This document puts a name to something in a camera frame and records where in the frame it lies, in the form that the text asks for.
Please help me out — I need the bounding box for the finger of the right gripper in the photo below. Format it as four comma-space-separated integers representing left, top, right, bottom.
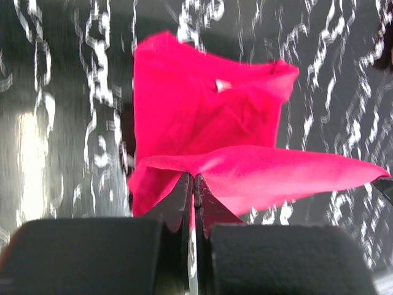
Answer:
373, 178, 393, 203

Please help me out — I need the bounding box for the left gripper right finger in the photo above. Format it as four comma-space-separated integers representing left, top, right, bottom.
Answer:
195, 176, 376, 294

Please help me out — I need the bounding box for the magenta pink t shirt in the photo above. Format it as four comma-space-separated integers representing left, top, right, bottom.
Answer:
128, 31, 389, 216

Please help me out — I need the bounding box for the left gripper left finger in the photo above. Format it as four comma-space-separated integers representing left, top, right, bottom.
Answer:
1, 174, 193, 294

